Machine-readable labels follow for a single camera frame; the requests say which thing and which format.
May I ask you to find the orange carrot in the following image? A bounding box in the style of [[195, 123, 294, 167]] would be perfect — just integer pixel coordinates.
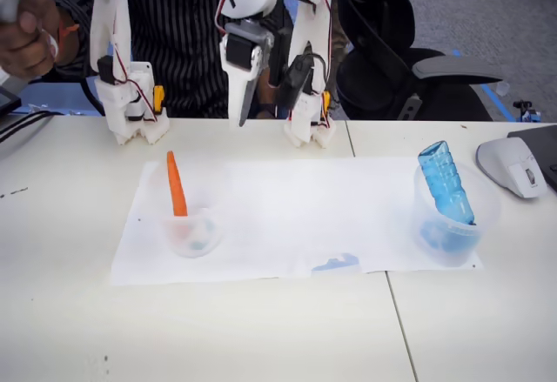
[[166, 150, 189, 218]]

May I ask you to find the white leader arm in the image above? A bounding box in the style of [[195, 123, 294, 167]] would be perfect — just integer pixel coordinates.
[[0, 0, 171, 146]]

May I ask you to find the person's bare left forearm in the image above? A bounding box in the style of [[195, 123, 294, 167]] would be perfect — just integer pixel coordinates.
[[254, 70, 279, 119]]

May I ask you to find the right forearm in striped sleeve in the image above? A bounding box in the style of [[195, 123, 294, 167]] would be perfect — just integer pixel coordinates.
[[47, 0, 95, 83]]

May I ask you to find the blue plastic bottle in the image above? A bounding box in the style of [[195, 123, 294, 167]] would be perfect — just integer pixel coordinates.
[[418, 140, 476, 226]]

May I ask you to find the person's right hand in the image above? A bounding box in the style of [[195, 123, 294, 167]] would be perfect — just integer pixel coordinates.
[[0, 0, 63, 80]]

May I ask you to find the black webcam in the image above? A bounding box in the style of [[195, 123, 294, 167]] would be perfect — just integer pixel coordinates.
[[267, 42, 315, 110]]

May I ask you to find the person in striped shirt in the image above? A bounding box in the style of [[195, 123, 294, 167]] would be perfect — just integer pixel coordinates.
[[47, 0, 336, 120]]

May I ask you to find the black office chair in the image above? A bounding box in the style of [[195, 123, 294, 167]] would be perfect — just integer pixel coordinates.
[[335, 0, 505, 122]]

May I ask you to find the white paper sheet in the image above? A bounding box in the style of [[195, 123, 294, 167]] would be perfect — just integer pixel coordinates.
[[111, 160, 308, 287], [299, 155, 484, 275]]

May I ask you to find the clear plastic container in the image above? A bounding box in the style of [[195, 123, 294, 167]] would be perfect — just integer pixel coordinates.
[[145, 154, 228, 260], [411, 162, 502, 268]]

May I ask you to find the orange wrist thread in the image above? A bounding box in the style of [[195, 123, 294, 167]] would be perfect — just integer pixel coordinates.
[[55, 23, 82, 44]]

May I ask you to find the clear plastic wrapper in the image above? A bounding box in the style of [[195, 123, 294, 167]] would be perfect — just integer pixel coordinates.
[[28, 102, 84, 117]]

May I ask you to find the black monitor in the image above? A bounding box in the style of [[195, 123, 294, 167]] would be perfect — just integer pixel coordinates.
[[0, 86, 23, 118]]

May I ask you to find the blue floor tape strip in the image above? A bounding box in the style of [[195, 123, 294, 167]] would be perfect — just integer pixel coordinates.
[[480, 84, 512, 121]]

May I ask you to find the white vertical computer mouse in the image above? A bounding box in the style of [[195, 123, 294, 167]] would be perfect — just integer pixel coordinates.
[[474, 137, 548, 200]]

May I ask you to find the small blue black device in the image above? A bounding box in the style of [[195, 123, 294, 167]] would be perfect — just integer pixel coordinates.
[[512, 99, 543, 124]]

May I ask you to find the black laptop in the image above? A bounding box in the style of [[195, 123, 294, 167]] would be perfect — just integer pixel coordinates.
[[507, 124, 557, 194]]

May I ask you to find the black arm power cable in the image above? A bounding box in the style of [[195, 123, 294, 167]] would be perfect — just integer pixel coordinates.
[[81, 77, 106, 117]]

